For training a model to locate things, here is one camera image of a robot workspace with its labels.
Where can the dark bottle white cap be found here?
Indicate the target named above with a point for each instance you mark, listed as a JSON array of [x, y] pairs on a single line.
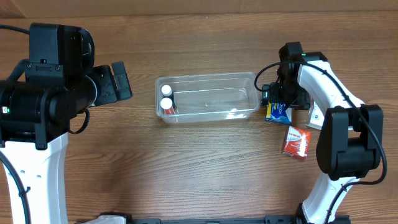
[[167, 92]]

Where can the white Hansaplast box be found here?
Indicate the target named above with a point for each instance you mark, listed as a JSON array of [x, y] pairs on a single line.
[[315, 116]]

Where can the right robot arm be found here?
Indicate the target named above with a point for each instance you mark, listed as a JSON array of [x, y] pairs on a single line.
[[349, 149]]

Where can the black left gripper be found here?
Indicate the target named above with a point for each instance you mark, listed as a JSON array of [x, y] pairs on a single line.
[[104, 90]]

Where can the orange vitamin tube white cap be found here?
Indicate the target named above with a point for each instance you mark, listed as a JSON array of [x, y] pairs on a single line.
[[168, 106]]

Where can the blue yellow VapoDrops box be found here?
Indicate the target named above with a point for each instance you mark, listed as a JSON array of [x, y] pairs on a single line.
[[279, 113]]

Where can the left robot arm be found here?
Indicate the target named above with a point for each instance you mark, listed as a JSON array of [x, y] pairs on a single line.
[[39, 98]]

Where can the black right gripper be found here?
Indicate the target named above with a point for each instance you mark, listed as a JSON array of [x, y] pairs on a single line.
[[277, 95]]

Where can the red white small box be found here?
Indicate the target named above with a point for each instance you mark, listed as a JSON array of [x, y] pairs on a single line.
[[296, 142]]

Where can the clear plastic container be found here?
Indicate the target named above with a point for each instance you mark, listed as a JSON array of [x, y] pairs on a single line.
[[210, 97]]

